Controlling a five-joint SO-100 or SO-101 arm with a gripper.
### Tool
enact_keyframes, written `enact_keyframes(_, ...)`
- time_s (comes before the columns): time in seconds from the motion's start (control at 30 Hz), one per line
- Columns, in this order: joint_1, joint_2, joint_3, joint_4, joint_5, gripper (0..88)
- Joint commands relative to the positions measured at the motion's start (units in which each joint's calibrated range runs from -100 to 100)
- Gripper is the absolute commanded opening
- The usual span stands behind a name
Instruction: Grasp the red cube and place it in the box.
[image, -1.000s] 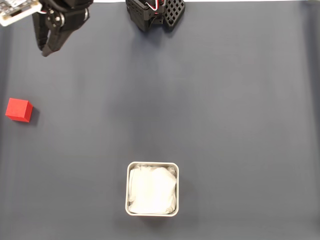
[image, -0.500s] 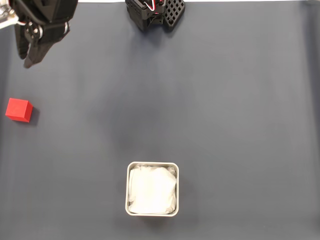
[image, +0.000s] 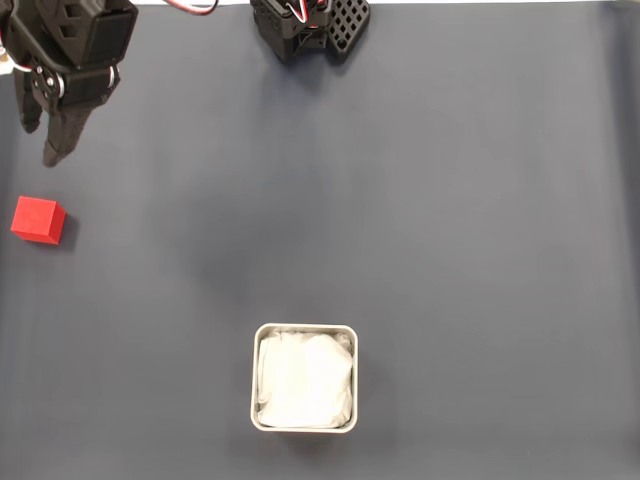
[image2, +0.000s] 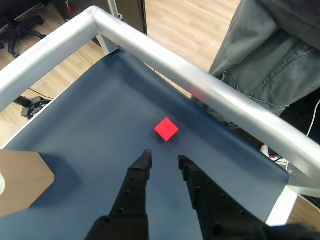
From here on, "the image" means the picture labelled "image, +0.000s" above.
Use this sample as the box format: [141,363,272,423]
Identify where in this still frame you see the red cube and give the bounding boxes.
[10,195,68,247]

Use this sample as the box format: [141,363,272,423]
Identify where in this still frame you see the white tissue paper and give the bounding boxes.
[256,327,355,430]

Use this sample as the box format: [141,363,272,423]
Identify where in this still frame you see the grey table mat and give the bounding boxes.
[0,2,640,480]

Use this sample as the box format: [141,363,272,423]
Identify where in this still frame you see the white square box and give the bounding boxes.
[249,322,360,434]

